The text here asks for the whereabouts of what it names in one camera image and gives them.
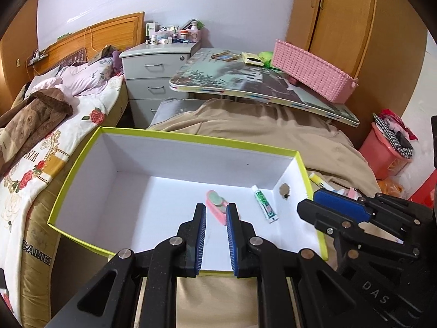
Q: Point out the bag of oranges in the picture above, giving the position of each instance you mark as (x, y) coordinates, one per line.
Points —
(391, 187)

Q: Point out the printed folding table board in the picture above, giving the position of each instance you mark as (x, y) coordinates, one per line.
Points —
(222, 72)

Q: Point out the bed with floral quilt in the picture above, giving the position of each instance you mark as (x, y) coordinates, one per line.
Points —
(97, 93)

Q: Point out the pink open clipper case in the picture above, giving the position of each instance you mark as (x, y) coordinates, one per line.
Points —
(354, 194)

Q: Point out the green white toothpaste tube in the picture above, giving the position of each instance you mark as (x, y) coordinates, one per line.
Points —
(264, 204)

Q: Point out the brown blanket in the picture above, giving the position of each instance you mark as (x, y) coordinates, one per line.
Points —
(26, 124)

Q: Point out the pink woven plastic basket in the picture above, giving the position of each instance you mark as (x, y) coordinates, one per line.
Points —
(320, 76)

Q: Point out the grey drawer cabinet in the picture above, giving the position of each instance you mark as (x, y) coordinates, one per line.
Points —
(148, 70)

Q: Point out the red gift box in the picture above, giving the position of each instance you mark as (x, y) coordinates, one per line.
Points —
(425, 194)

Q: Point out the toiletries cluster on cabinet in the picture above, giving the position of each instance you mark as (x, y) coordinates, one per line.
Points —
(190, 32)

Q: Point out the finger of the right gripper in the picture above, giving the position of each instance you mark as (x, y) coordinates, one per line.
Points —
(327, 218)
(345, 206)

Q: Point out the pink nail clipper case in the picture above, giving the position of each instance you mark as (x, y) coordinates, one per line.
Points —
(217, 205)

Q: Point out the beige cloth table cover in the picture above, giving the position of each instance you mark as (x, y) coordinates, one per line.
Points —
(226, 301)

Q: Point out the wooden wardrobe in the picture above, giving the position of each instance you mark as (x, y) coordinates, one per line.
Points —
(381, 43)

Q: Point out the pink plastic bucket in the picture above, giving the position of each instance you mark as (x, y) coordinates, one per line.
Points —
(381, 157)

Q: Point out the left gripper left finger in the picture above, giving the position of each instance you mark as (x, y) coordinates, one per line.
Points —
(139, 289)

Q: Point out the wooden bed headboard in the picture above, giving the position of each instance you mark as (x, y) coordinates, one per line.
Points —
(122, 32)

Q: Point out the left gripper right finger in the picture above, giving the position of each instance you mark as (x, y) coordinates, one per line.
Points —
(294, 289)

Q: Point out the yellow white lip balm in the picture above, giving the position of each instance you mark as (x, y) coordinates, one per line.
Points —
(320, 182)

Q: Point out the lime green cardboard box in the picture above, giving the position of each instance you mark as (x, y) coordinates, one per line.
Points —
(133, 188)

